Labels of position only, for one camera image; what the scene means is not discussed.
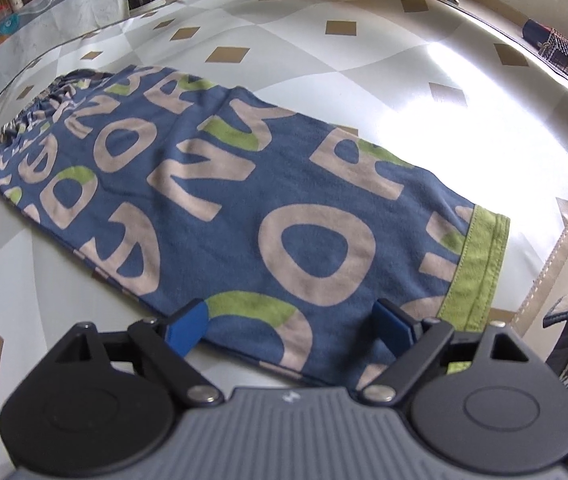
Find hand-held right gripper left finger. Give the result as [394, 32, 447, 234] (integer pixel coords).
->
[49, 299, 225, 407]

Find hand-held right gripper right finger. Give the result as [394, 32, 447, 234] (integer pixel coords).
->
[357, 299, 547, 407]

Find blue letter-print pants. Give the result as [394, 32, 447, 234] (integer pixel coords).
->
[0, 65, 511, 466]

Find grey white checkered mat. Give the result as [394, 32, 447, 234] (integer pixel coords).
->
[0, 0, 568, 461]

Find side table with patterned tablecloth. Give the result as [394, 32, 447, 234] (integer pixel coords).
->
[0, 0, 133, 126]

